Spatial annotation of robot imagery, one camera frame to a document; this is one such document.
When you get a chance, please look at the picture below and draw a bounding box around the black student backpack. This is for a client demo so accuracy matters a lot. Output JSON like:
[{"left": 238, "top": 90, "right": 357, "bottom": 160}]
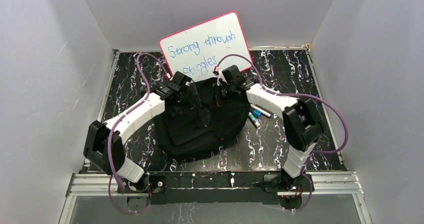
[{"left": 154, "top": 78, "right": 250, "bottom": 159}]

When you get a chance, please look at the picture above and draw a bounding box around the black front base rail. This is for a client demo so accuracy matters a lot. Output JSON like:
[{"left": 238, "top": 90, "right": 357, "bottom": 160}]
[{"left": 148, "top": 171, "right": 315, "bottom": 208}]

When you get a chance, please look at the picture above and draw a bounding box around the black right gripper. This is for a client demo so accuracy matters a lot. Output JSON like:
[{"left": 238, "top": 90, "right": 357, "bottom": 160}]
[{"left": 210, "top": 82, "right": 236, "bottom": 109}]

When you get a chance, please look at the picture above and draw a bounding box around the blue capped white marker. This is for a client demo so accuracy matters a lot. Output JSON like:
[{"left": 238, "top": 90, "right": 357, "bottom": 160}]
[{"left": 250, "top": 104, "right": 271, "bottom": 118}]

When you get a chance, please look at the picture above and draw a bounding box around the pink framed whiteboard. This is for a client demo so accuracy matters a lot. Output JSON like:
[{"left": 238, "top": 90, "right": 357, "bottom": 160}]
[{"left": 159, "top": 11, "right": 252, "bottom": 82}]

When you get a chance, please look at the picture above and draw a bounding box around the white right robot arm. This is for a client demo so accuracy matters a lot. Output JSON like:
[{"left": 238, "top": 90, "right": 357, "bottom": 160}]
[{"left": 214, "top": 65, "right": 325, "bottom": 191}]

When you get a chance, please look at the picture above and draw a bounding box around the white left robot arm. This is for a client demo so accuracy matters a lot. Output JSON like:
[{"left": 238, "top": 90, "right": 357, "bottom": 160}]
[{"left": 83, "top": 72, "right": 200, "bottom": 192}]

